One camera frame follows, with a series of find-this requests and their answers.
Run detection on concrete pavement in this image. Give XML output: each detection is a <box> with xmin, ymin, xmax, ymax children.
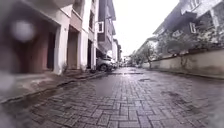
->
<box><xmin>0</xmin><ymin>69</ymin><xmax>108</xmax><ymax>104</ymax></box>

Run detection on grey brick paved road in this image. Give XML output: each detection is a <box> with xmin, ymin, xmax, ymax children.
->
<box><xmin>0</xmin><ymin>66</ymin><xmax>224</xmax><ymax>128</ymax></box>

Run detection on silver car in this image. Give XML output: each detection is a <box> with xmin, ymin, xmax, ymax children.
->
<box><xmin>95</xmin><ymin>55</ymin><xmax>117</xmax><ymax>73</ymax></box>

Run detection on beige boundary wall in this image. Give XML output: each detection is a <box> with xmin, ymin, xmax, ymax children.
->
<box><xmin>139</xmin><ymin>47</ymin><xmax>224</xmax><ymax>80</ymax></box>

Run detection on buildings behind wall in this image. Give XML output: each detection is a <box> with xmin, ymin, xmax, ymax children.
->
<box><xmin>134</xmin><ymin>0</ymin><xmax>224</xmax><ymax>58</ymax></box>

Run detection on white building with pillars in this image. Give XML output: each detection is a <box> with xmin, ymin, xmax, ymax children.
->
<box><xmin>0</xmin><ymin>0</ymin><xmax>123</xmax><ymax>76</ymax></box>

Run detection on trees behind wall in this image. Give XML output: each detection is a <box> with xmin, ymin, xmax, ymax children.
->
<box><xmin>130</xmin><ymin>29</ymin><xmax>224</xmax><ymax>68</ymax></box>

